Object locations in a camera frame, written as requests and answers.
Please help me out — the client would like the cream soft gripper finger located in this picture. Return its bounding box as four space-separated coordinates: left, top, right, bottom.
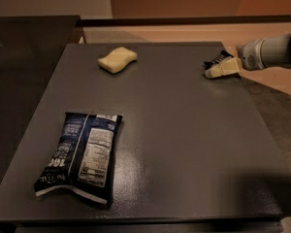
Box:
205 57 242 79

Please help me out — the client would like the black rxbar chocolate wrapper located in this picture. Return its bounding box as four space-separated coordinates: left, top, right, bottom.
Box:
204 50 232 69

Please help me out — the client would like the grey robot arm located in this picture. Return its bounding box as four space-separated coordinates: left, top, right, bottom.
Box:
204 33 291 79

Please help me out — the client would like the yellow sponge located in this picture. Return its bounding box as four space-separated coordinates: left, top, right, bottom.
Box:
98 47 138 74

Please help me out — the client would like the dark blue snack bag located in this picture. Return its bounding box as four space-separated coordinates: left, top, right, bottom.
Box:
34 113 122 205

